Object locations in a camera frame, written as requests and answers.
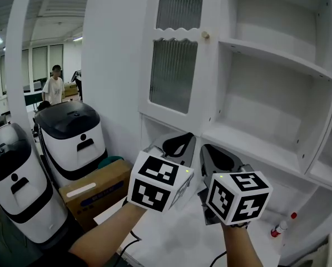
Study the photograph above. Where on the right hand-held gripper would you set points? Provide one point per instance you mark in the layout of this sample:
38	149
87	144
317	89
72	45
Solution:
238	199

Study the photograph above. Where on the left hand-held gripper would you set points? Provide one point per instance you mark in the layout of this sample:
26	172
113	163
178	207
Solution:
154	174

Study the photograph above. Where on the white cabinet door ribbed glass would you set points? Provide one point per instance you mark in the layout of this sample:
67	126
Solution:
204	79

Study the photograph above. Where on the person's right forearm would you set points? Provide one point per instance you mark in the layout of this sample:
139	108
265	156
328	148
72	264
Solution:
243	246

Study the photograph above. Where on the person's left forearm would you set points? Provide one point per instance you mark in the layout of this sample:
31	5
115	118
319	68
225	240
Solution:
104	232

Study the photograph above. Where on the white shelf cabinet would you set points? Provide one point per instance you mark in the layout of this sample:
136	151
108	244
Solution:
179	232

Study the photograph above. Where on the dark green round bin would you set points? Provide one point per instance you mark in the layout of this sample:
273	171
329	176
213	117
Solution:
110	160

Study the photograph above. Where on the white bottle with red cap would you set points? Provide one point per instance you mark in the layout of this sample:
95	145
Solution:
281	227

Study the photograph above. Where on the cardboard box with white label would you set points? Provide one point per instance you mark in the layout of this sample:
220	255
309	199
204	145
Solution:
99	202

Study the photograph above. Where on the white black delivery robot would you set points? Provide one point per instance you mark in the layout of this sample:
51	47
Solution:
71	154
29	199

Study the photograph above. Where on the brown cardboard box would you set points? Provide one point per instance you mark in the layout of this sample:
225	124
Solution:
70	90

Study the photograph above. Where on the black stand with screen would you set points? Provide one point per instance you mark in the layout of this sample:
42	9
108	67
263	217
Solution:
77	78

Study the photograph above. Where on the dark green counter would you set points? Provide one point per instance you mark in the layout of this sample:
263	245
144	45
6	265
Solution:
32	100

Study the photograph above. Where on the person's black sleeve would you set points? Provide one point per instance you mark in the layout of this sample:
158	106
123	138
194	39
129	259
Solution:
63	261

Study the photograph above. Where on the window wall with blinds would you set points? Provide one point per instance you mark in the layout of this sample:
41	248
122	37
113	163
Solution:
40	63

